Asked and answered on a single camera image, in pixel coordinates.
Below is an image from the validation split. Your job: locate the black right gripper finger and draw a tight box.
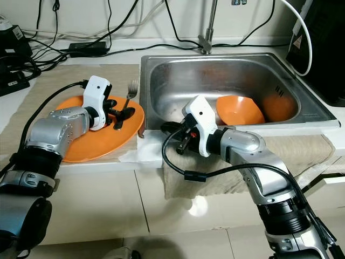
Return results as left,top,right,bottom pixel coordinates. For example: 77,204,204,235
158,121,188,137

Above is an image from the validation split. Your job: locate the silver metal fork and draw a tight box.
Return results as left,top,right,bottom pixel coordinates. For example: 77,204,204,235
113,80,139,130

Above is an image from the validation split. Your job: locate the orange plastic bowl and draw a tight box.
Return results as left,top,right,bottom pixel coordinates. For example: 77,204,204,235
216,96,266,127

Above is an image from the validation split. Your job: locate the orange plastic plate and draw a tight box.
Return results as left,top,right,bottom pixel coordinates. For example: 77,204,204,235
51,96,145,162

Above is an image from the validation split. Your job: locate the stainless steel sink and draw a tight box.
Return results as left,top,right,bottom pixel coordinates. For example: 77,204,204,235
139,52,336,135

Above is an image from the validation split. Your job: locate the beige hanging towel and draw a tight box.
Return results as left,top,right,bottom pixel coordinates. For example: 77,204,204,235
162,135,337,200

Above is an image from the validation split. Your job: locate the beige counter mat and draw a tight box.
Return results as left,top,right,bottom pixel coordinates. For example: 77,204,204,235
27,65,143,162

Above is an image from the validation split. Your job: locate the black power adapter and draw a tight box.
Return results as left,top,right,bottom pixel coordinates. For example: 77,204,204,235
67,42,108,57

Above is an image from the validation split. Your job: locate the metal faucet pipe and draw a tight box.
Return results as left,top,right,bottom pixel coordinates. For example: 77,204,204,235
198,0,218,54

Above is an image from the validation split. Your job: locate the black power strip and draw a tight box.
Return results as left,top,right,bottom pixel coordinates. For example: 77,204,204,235
0,70,30,98

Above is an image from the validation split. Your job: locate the black charger box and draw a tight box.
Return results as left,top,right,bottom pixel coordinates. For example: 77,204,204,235
0,24,36,68

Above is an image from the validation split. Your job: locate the white drawer front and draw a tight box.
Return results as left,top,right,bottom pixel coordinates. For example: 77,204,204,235
302,173,345,200

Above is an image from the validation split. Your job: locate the black appliance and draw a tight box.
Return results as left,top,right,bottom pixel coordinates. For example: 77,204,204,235
287,0,345,108

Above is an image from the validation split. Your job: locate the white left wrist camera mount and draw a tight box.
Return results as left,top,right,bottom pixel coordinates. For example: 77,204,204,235
84,76,114,131

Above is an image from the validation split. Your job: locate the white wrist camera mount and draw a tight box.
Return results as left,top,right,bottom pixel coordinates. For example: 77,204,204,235
182,96,213,157
84,76,114,131

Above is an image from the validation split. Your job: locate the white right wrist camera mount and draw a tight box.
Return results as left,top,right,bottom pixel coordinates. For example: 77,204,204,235
182,96,213,157

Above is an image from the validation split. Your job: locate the white hose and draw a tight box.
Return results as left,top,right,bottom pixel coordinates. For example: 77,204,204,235
280,0,313,76

